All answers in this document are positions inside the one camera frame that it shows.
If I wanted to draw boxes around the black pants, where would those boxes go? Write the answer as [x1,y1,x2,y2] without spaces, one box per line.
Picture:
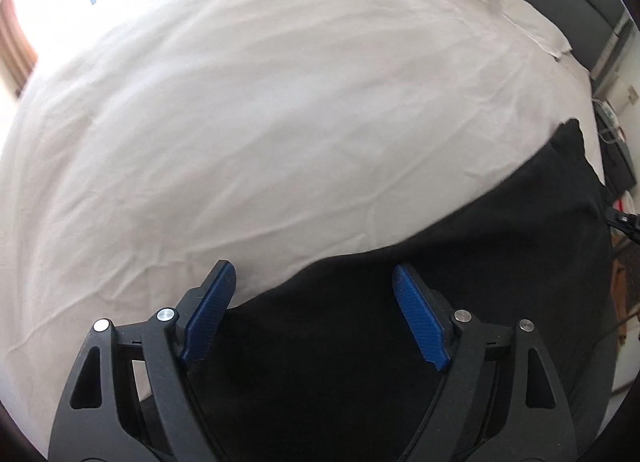
[140,118,618,462]

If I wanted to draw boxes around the tan curtain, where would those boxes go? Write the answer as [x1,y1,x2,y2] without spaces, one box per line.
[0,0,38,98]

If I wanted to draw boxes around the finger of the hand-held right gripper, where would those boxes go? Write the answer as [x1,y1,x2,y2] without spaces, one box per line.
[602,206,640,245]

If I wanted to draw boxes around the bed with white sheet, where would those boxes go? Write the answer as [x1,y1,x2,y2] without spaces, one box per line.
[0,0,608,413]

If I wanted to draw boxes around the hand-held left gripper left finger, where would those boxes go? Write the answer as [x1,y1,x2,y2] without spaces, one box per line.
[47,259,237,462]

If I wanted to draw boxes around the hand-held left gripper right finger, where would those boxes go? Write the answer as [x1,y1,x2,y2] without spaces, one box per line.
[392,262,578,462]

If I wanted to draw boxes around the dark nightstand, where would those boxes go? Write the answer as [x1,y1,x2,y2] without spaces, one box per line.
[595,100,636,198]

